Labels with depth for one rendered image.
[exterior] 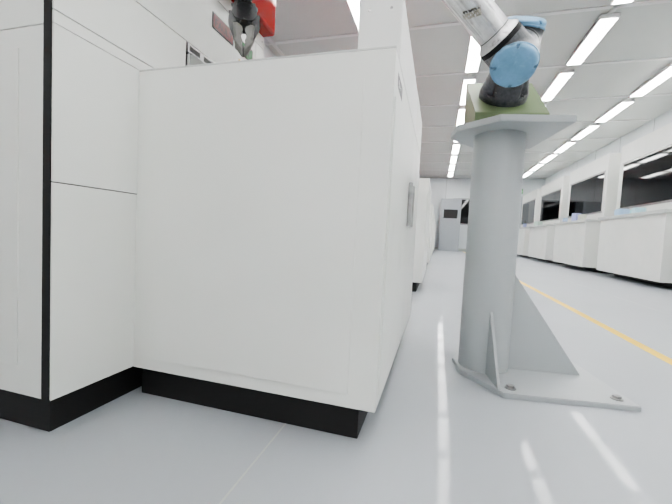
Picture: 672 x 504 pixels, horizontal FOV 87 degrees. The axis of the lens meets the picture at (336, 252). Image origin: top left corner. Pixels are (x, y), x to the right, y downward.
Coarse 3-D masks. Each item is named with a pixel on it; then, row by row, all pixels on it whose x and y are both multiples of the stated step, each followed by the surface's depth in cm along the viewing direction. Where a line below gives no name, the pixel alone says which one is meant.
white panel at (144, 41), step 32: (64, 0) 68; (96, 0) 75; (128, 0) 82; (160, 0) 91; (192, 0) 102; (224, 0) 116; (96, 32) 75; (128, 32) 82; (160, 32) 92; (192, 32) 103; (128, 64) 83; (160, 64) 92
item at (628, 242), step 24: (648, 144) 474; (624, 168) 531; (648, 168) 469; (624, 192) 527; (648, 192) 466; (624, 216) 473; (648, 216) 424; (600, 240) 545; (624, 240) 475; (648, 240) 421; (600, 264) 539; (624, 264) 471; (648, 264) 418
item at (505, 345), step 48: (480, 144) 115; (528, 144) 126; (480, 192) 115; (480, 240) 115; (480, 288) 115; (480, 336) 115; (528, 336) 119; (480, 384) 109; (528, 384) 108; (576, 384) 110
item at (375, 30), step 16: (368, 0) 76; (384, 0) 75; (400, 0) 74; (368, 16) 76; (384, 16) 75; (400, 16) 74; (368, 32) 76; (384, 32) 75; (400, 32) 74; (400, 48) 75; (416, 96) 121; (416, 112) 125
